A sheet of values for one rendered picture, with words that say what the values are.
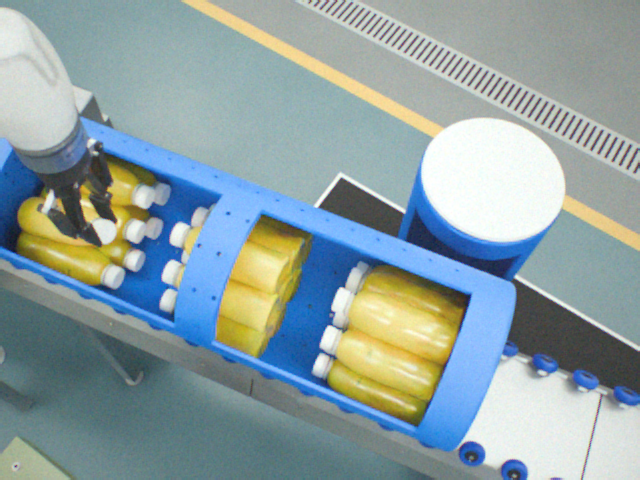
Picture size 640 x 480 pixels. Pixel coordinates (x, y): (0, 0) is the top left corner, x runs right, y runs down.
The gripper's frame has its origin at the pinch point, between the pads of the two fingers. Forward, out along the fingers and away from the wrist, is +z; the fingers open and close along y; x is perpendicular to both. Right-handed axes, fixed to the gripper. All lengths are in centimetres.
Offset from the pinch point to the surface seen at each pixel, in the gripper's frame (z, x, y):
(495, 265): 63, -67, 52
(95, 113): 40, 36, 39
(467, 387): -1, -61, -2
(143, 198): 7.6, -1.2, 9.8
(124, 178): 6.2, 3.1, 11.3
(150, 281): 23.3, -3.9, 1.3
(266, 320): 7.8, -29.8, -1.6
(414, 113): 120, -26, 134
